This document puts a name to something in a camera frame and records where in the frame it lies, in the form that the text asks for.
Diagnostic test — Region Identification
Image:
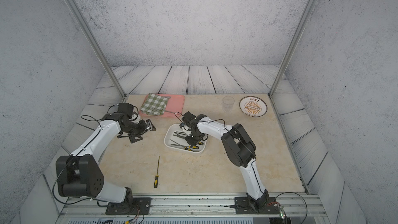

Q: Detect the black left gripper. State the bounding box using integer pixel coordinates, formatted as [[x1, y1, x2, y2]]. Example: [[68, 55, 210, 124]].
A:
[[123, 118, 157, 143]]

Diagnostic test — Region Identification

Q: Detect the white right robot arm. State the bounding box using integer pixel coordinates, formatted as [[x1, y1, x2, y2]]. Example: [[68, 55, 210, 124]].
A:
[[181, 112, 269, 212]]

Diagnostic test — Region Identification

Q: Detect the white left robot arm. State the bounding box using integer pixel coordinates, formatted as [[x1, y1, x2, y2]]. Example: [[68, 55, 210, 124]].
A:
[[52, 113, 156, 204]]

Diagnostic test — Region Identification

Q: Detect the white storage box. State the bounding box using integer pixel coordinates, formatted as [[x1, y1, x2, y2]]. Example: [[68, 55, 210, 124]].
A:
[[164, 124, 208, 155]]

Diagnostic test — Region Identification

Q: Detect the pink tray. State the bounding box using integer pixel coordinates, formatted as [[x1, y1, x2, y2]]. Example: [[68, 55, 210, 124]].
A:
[[140, 94, 185, 118]]

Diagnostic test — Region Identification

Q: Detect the green checkered cloth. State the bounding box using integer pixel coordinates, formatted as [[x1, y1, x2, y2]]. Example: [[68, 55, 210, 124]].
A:
[[140, 93, 169, 116]]

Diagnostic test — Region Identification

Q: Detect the clear plastic cup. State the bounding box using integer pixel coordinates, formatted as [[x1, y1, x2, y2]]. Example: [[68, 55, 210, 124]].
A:
[[222, 95, 235, 112]]

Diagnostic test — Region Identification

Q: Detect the orange patterned plate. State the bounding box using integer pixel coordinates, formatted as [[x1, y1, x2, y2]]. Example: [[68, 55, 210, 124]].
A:
[[239, 96, 268, 117]]

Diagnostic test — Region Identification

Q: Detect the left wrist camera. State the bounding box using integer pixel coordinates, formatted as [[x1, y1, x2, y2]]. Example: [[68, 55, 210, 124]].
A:
[[117, 103, 139, 121]]

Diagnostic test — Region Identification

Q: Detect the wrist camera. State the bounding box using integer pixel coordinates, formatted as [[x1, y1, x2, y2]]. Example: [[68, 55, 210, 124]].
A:
[[117, 103, 139, 121], [181, 112, 197, 130]]

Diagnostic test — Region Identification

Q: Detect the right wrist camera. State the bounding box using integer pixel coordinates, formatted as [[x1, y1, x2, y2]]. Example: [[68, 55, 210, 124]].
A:
[[181, 112, 197, 130]]

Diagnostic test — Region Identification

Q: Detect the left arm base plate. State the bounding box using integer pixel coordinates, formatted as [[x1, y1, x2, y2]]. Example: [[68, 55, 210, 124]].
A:
[[105, 193, 152, 216]]

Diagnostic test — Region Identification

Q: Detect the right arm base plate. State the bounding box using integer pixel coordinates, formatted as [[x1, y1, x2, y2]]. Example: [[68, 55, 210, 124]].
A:
[[230, 192, 280, 215]]

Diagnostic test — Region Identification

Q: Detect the aluminium mounting rail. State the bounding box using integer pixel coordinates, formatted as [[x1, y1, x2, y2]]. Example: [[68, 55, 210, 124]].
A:
[[56, 193, 330, 224]]

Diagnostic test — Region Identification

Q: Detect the left aluminium frame post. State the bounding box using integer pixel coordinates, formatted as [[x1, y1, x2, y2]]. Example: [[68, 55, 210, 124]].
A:
[[64, 0, 126, 99]]

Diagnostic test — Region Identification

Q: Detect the aluminium frame post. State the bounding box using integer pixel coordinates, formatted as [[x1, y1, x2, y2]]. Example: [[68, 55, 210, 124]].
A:
[[64, 0, 126, 99], [268, 0, 317, 99]]

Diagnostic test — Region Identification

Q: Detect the right aluminium frame post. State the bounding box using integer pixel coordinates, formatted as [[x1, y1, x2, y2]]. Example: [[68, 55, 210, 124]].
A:
[[268, 0, 317, 99]]

